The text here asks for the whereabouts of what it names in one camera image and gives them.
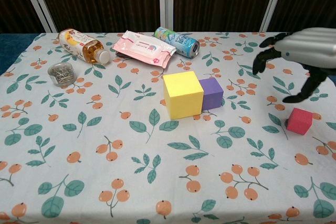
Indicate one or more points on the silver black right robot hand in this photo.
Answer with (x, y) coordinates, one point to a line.
(309, 48)

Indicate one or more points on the small pink foam cube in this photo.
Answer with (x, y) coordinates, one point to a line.
(299, 121)

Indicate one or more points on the medium purple foam cube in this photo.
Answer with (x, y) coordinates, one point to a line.
(212, 95)

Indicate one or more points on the large yellow foam cube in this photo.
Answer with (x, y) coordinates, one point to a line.
(181, 95)

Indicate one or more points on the blue green drink can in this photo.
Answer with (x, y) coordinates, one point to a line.
(178, 41)

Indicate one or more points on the pink wet wipes pack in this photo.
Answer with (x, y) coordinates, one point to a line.
(141, 47)

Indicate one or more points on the floral print tablecloth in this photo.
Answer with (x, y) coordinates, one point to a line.
(105, 129)

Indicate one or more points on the amber tea plastic bottle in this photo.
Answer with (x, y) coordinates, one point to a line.
(78, 44)

